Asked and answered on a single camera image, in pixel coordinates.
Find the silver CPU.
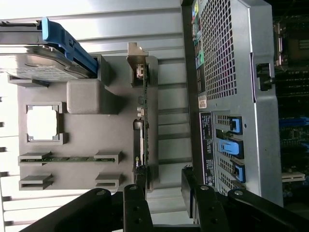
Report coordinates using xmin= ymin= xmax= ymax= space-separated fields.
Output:
xmin=26 ymin=109 xmax=60 ymax=141

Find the green motherboard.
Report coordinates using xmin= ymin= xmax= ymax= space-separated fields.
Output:
xmin=272 ymin=14 xmax=309 ymax=208

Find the white expansion slot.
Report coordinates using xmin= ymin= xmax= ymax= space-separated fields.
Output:
xmin=281 ymin=172 xmax=305 ymax=184

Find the blue card retention clip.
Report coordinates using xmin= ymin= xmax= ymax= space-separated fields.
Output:
xmin=218 ymin=138 xmax=244 ymax=160
xmin=231 ymin=163 xmax=246 ymax=184
xmin=228 ymin=116 xmax=243 ymax=135

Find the green RAM stick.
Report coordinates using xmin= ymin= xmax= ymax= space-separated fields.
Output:
xmin=19 ymin=156 xmax=116 ymax=163

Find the hard disk drive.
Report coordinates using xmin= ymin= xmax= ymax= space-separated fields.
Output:
xmin=0 ymin=16 xmax=100 ymax=79

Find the grey parts rack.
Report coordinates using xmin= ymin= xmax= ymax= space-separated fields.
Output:
xmin=7 ymin=54 xmax=160 ymax=195

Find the black and grey PC case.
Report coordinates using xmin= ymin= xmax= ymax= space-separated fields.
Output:
xmin=181 ymin=0 xmax=309 ymax=210

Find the blue expansion slot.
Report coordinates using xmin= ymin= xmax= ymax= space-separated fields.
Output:
xmin=279 ymin=117 xmax=309 ymax=129

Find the silver hard disk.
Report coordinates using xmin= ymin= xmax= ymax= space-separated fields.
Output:
xmin=0 ymin=44 xmax=91 ymax=81

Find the CPU socket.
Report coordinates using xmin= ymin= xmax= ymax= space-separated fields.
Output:
xmin=274 ymin=21 xmax=309 ymax=72

